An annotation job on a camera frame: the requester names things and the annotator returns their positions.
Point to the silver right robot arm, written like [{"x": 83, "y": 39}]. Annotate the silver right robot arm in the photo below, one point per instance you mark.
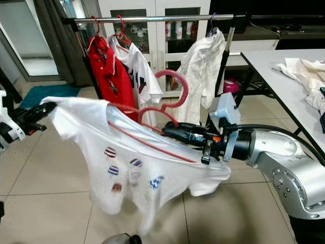
[{"x": 284, "y": 168}]

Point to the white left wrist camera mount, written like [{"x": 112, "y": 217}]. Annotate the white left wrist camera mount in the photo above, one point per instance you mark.
[{"x": 6, "y": 119}]

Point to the red polo shirt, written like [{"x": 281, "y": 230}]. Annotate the red polo shirt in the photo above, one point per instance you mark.
[{"x": 109, "y": 76}]

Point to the purple clothes hanger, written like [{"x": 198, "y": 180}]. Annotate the purple clothes hanger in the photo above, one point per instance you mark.
[{"x": 213, "y": 28}]

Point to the white pants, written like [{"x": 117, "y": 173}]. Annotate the white pants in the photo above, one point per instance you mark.
[{"x": 203, "y": 56}]

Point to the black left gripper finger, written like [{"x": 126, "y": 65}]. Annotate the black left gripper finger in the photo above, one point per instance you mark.
[
  {"x": 41, "y": 110},
  {"x": 39, "y": 127}
]

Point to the white shirt black red print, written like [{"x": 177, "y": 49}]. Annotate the white shirt black red print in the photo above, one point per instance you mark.
[{"x": 144, "y": 76}]

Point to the dark grey curtain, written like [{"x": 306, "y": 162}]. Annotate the dark grey curtain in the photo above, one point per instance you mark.
[{"x": 58, "y": 46}]

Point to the red plastic clothes hanger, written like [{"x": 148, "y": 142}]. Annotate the red plastic clothes hanger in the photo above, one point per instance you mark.
[{"x": 185, "y": 86}]

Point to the blue denim jeans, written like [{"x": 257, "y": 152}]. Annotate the blue denim jeans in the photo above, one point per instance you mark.
[{"x": 323, "y": 109}]

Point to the pink and black toy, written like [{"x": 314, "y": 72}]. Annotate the pink and black toy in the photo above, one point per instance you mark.
[{"x": 230, "y": 85}]

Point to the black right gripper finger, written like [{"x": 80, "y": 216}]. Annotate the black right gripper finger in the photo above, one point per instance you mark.
[
  {"x": 177, "y": 139},
  {"x": 176, "y": 128}
]

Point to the white shirt with colourful badges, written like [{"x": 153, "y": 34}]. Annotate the white shirt with colourful badges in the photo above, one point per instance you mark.
[{"x": 76, "y": 127}]

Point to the white framed glass door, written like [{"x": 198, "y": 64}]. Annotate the white framed glass door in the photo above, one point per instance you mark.
[{"x": 25, "y": 35}]

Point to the white glass door cabinet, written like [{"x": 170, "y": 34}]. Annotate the white glass door cabinet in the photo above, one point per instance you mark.
[{"x": 156, "y": 38}]

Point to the black clothes rack silver rail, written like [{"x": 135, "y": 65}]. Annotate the black clothes rack silver rail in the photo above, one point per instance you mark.
[{"x": 157, "y": 18}]

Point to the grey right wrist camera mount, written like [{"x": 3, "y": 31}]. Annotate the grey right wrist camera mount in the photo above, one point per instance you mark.
[{"x": 227, "y": 109}]

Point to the teal floor mat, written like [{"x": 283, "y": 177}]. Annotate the teal floor mat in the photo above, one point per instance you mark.
[{"x": 45, "y": 96}]

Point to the thin red clothes hanger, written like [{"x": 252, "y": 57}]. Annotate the thin red clothes hanger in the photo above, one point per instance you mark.
[
  {"x": 98, "y": 30},
  {"x": 122, "y": 30}
]

